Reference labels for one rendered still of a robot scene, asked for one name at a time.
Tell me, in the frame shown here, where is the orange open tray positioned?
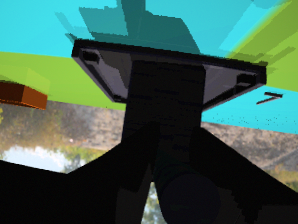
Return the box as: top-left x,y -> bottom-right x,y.
0,81 -> 48,111

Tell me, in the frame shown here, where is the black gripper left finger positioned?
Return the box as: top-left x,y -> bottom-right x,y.
0,120 -> 161,224

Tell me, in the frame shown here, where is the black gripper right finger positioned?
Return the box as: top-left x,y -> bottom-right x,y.
189,127 -> 298,224

